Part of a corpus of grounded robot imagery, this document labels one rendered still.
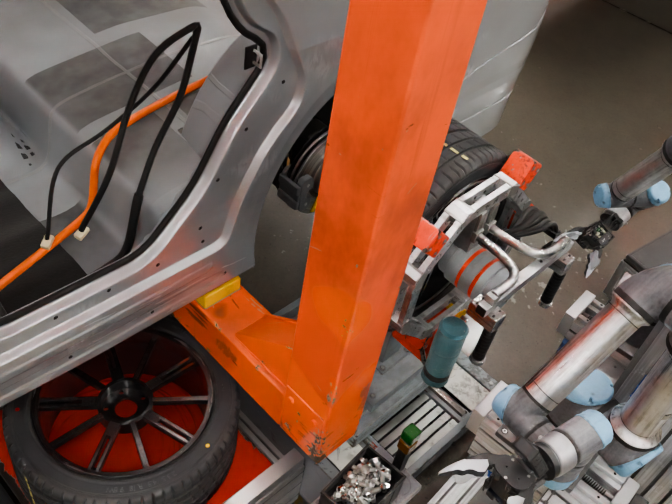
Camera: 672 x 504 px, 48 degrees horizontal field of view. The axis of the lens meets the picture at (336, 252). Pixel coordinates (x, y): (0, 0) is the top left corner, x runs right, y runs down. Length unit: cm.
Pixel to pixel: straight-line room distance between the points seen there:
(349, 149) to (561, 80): 370
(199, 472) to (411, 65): 134
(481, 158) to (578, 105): 274
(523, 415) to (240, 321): 94
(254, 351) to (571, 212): 228
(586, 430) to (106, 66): 178
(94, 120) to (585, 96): 332
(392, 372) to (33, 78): 153
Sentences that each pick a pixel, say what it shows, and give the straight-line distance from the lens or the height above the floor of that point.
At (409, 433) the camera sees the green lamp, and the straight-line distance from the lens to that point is 212.
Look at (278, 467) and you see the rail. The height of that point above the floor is 39.
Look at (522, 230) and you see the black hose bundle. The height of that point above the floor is 100.
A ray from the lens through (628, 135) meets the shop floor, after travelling 476.
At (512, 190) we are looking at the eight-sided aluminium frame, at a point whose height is 110.
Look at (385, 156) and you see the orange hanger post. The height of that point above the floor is 160.
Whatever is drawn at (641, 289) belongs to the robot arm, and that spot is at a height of 141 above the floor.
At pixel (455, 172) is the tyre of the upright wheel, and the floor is 117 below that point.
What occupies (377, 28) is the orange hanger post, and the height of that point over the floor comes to 182.
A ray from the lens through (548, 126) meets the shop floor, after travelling 458.
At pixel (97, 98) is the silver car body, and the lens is 244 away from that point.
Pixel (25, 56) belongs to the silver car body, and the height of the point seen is 101.
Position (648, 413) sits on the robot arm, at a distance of 176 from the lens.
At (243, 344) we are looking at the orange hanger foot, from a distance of 219.
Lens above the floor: 243
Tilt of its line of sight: 45 degrees down
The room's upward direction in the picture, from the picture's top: 11 degrees clockwise
